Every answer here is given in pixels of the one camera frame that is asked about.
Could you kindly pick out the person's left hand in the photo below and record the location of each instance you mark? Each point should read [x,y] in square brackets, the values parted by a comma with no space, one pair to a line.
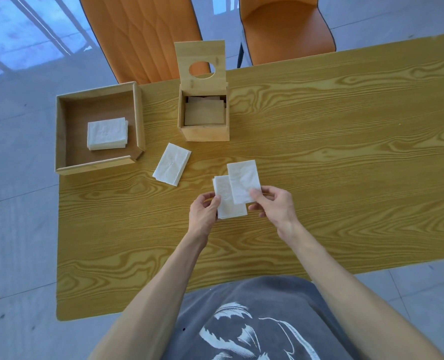
[203,217]

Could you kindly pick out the person's right forearm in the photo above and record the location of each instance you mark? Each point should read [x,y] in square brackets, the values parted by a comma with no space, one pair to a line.
[349,296]

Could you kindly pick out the orange smooth chair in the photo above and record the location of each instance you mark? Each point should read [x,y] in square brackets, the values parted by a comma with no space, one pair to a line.
[285,29]

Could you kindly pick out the wooden box with hole lid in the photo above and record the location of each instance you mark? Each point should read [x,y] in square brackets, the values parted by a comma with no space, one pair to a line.
[205,133]

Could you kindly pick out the grey printed shirt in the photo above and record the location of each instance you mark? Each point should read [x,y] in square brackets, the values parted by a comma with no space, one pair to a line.
[255,322]

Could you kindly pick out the open wooden tray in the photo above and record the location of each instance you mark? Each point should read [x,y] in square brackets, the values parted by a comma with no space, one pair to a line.
[75,116]

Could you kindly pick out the stack of napkins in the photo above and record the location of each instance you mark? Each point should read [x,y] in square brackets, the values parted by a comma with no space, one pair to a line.
[106,133]

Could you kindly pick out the person's left forearm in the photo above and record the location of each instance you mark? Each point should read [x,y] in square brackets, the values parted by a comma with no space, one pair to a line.
[158,296]

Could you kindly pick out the person's right hand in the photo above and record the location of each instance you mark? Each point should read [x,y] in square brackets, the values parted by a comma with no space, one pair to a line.
[280,209]

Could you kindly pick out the orange quilted chair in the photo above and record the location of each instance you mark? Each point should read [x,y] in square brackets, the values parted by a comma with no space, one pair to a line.
[147,37]

